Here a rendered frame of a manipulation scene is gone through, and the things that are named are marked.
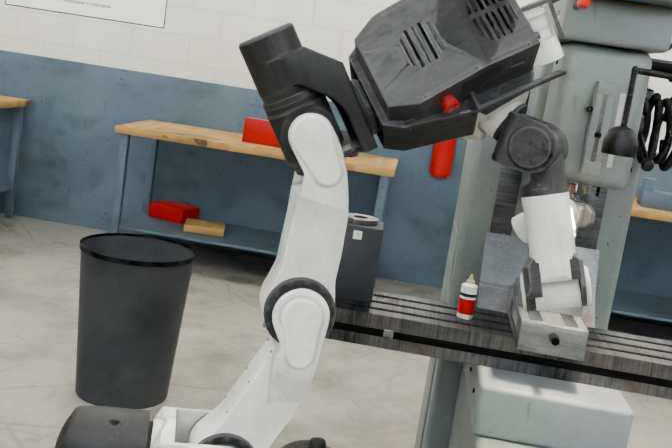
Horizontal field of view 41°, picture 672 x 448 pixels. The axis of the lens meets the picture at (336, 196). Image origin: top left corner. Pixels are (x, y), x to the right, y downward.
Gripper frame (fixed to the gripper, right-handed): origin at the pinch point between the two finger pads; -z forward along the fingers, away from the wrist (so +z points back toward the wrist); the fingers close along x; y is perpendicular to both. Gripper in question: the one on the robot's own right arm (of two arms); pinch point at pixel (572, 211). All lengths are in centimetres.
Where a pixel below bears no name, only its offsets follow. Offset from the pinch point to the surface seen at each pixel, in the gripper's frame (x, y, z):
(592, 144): -4.7, -17.0, 12.1
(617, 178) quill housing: -10.1, -10.2, 5.4
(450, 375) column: 33, 58, -26
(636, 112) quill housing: -11.2, -25.6, 4.9
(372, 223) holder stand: 42.7, 11.3, 19.7
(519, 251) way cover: 20.2, 17.7, -29.2
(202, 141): 299, 33, -233
